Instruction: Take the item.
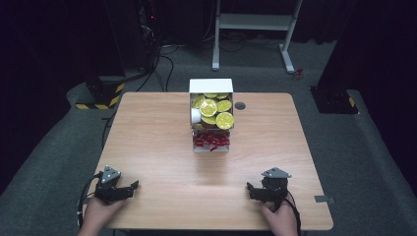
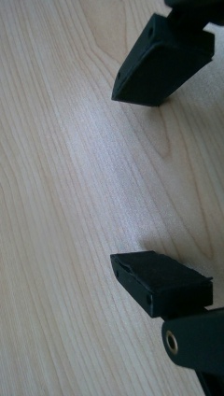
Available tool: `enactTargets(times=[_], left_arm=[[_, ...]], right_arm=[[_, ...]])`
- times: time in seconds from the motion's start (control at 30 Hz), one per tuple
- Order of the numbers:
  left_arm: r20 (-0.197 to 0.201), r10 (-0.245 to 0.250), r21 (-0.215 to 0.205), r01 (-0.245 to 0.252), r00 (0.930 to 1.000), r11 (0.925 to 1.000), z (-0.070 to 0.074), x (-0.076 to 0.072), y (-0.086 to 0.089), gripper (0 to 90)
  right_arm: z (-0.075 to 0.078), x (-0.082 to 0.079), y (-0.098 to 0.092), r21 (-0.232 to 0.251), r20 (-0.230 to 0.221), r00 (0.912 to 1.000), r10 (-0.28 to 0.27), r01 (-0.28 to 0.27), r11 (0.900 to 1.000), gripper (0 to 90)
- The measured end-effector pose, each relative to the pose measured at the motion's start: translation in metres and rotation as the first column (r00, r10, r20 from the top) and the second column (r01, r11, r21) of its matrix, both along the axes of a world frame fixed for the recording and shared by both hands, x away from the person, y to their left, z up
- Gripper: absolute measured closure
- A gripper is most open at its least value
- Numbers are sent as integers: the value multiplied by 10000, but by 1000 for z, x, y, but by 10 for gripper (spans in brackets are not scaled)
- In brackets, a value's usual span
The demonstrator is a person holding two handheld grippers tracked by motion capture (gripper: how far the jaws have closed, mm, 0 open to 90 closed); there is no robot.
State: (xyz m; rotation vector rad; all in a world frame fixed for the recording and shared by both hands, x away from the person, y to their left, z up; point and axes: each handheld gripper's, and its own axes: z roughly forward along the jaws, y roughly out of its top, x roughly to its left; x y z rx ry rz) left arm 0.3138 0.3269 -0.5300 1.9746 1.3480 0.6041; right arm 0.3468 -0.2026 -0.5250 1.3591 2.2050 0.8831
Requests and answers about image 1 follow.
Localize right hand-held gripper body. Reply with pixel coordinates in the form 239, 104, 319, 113
253, 166, 292, 211

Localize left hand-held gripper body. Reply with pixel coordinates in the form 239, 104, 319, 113
93, 164, 133, 207

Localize person's left hand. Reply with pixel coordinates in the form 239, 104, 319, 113
79, 196, 128, 236

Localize person's right hand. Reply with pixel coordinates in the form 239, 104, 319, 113
260, 194, 300, 236

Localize pile of red packets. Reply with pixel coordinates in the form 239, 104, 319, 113
192, 132, 231, 152

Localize pile of yellow-lid capsules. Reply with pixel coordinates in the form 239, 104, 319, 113
191, 92, 236, 131

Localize white capsule cup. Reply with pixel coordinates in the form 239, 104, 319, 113
190, 107, 203, 125

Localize black stand with striped base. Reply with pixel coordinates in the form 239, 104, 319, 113
75, 75, 126, 111

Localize white two-tier storage box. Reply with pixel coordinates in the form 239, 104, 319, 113
188, 78, 235, 153

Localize black stand base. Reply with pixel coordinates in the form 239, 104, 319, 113
309, 85, 359, 115

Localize white metal stand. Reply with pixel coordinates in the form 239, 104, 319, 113
211, 0, 304, 75

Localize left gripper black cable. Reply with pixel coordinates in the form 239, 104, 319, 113
77, 172, 103, 229

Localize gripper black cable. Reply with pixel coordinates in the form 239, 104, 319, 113
77, 172, 103, 229
283, 196, 303, 236

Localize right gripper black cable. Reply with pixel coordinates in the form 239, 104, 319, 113
283, 196, 303, 236

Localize black floor cables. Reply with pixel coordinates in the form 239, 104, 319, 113
101, 42, 180, 148

